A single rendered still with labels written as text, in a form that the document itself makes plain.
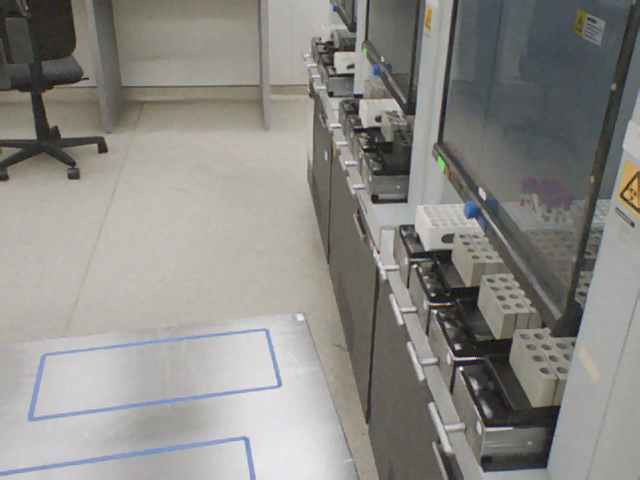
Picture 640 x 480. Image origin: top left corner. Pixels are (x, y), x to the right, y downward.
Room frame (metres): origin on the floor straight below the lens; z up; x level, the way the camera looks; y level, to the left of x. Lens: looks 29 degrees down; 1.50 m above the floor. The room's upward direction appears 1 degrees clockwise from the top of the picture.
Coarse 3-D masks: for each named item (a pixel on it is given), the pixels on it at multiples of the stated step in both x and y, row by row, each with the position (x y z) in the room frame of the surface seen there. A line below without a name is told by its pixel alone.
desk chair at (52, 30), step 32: (32, 0) 3.30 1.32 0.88; (64, 0) 3.36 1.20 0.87; (0, 32) 3.24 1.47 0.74; (32, 32) 3.28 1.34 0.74; (64, 32) 3.37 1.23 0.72; (32, 64) 3.26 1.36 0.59; (64, 64) 3.50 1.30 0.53; (32, 96) 3.48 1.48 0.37; (0, 160) 3.26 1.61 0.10; (64, 160) 3.31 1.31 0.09
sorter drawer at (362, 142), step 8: (360, 136) 1.82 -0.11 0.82; (368, 136) 1.80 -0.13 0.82; (360, 144) 1.78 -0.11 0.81; (368, 144) 1.76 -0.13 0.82; (360, 152) 1.74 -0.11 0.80; (368, 152) 1.73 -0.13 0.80; (376, 152) 1.73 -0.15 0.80; (344, 160) 1.80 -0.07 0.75; (360, 160) 1.73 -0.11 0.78; (344, 168) 1.74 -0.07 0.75; (360, 168) 1.73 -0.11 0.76
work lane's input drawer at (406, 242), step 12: (408, 228) 1.28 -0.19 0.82; (396, 240) 1.28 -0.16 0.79; (408, 240) 1.23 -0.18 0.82; (396, 252) 1.27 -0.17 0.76; (408, 252) 1.20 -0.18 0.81; (420, 252) 1.18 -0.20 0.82; (432, 252) 1.19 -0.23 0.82; (444, 252) 1.19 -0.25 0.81; (396, 264) 1.25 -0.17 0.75; (408, 264) 1.17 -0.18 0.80; (384, 276) 1.19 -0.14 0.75; (408, 276) 1.17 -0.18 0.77
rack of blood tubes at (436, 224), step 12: (444, 204) 1.30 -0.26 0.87; (456, 204) 1.30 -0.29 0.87; (420, 216) 1.25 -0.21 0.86; (432, 216) 1.25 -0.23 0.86; (444, 216) 1.25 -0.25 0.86; (456, 216) 1.26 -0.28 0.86; (420, 228) 1.24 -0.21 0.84; (432, 228) 1.19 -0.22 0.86; (444, 228) 1.20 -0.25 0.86; (456, 228) 1.20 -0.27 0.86; (468, 228) 1.20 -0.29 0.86; (420, 240) 1.24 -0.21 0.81; (432, 240) 1.19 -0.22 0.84; (444, 240) 1.25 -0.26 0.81
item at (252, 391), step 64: (256, 320) 0.94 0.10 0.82; (0, 384) 0.77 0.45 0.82; (64, 384) 0.78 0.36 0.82; (128, 384) 0.78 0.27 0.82; (192, 384) 0.78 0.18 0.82; (256, 384) 0.78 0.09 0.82; (320, 384) 0.78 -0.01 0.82; (0, 448) 0.65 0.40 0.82; (64, 448) 0.65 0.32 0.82; (128, 448) 0.66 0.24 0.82; (192, 448) 0.66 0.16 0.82; (256, 448) 0.66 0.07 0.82; (320, 448) 0.66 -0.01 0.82
